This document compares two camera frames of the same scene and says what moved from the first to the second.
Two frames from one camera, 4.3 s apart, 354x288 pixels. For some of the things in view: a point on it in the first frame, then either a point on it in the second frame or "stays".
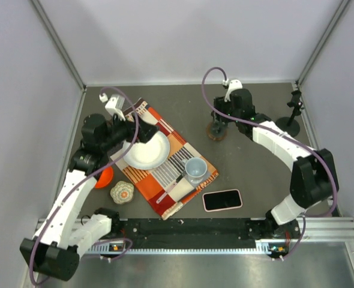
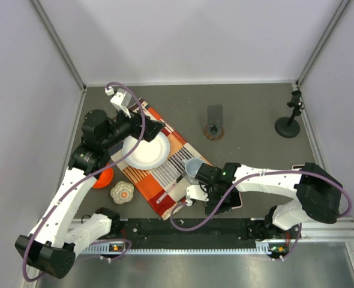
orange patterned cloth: (184, 173) stays
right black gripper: (221, 104) → (209, 204)
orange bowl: (105, 178) stays
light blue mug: (194, 168) stays
